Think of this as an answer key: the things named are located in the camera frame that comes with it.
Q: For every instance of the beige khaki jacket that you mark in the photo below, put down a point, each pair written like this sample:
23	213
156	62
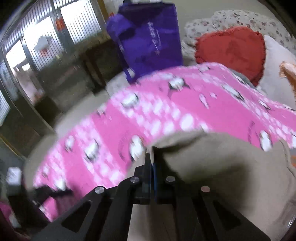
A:
259	184

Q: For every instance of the dark wooden side cabinet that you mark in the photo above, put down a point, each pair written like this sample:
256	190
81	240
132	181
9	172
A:
69	79

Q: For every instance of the red heart cushion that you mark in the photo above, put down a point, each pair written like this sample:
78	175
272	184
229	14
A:
238	48

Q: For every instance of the pink penguin print blanket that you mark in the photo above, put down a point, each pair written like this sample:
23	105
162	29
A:
106	146

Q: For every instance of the floral grey quilt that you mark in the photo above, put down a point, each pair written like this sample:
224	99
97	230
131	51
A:
224	19

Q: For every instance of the orange fringed cloth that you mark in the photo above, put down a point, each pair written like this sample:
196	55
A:
288	70

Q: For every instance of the white pillow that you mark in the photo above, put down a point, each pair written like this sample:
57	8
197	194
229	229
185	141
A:
275	87

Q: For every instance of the purple shopping bag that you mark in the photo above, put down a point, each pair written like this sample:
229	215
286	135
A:
147	37

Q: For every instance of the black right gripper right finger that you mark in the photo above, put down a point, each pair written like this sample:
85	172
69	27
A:
199	215

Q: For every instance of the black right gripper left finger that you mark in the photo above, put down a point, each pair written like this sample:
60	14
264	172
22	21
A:
103	214

